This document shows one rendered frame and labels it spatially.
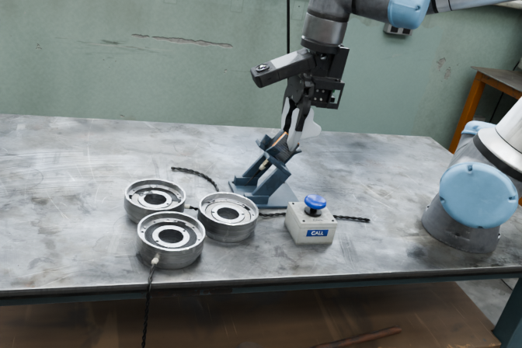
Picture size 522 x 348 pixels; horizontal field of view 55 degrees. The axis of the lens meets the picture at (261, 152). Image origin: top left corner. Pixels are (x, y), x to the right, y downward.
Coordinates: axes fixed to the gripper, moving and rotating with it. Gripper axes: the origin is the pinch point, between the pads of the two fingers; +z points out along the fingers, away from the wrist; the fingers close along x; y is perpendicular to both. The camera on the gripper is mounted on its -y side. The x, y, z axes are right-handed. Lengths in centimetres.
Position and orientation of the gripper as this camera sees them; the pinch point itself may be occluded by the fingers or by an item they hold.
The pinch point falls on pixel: (286, 140)
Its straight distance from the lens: 96.9
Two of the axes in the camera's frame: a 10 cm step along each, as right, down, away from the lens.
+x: -2.9, -4.5, 8.5
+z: -2.0, 8.9, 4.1
